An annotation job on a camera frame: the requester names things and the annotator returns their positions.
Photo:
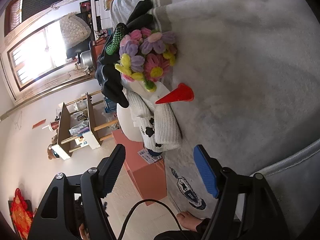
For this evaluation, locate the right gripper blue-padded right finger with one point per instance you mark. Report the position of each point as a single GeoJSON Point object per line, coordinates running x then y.
{"type": "Point", "coordinates": [246, 206]}

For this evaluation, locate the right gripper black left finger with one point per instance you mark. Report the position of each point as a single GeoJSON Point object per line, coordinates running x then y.
{"type": "Point", "coordinates": [56, 216]}

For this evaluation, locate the light blue bedsheet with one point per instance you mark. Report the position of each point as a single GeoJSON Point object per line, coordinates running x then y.
{"type": "Point", "coordinates": [295, 183]}

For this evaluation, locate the bare foot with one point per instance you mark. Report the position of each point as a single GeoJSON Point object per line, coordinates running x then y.
{"type": "Point", "coordinates": [188, 221]}

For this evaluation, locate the wooden shelf rack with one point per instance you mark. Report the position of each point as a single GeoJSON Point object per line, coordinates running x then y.
{"type": "Point", "coordinates": [75, 127]}

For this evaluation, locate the white ribbed pot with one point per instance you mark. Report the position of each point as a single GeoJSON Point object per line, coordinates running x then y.
{"type": "Point", "coordinates": [141, 104]}

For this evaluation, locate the red cone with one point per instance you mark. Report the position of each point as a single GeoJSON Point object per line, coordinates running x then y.
{"type": "Point", "coordinates": [182, 93]}

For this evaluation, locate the grey blanket with emblem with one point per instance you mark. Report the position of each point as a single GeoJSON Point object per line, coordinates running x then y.
{"type": "Point", "coordinates": [253, 66]}

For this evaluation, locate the green black glove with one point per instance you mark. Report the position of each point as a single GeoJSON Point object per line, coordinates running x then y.
{"type": "Point", "coordinates": [114, 42]}

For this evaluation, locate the black garment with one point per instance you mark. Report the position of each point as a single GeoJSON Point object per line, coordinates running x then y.
{"type": "Point", "coordinates": [106, 74]}

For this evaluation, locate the red orange wall ornament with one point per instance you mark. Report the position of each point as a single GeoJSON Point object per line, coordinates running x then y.
{"type": "Point", "coordinates": [21, 215]}

